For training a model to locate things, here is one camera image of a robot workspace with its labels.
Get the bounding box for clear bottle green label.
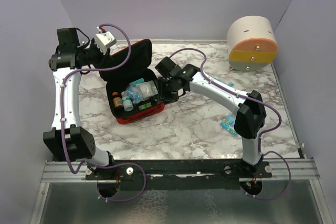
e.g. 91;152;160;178
121;97;134;112

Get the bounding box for blue yellow plaster pack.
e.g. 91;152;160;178
220;113;238;136

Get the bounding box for round pastel drawer cabinet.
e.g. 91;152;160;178
227;16;278;71

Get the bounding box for white gauze clear bag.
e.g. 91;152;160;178
135;80;158;101

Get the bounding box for aluminium frame rail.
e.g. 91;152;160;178
41;158;320;183

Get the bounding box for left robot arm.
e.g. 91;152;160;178
43;28;116;179

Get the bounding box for red black medicine case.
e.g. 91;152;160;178
99;39;165;124

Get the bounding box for brown bottle orange cap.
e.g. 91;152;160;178
112;92;123;109

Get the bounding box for blue packets clear bag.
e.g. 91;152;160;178
126;84;143;104

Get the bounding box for white bottle blue label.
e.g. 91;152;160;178
121;91;129;98

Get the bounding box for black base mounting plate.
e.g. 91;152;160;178
86;159;272;191

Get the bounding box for small green box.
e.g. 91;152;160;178
139;102;152;110

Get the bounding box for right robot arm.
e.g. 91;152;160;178
155;57;266;177

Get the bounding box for small teal clear pouch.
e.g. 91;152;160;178
129;78;144;86

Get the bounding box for teal wrapped swab pieces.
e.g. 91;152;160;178
215;78;234;87

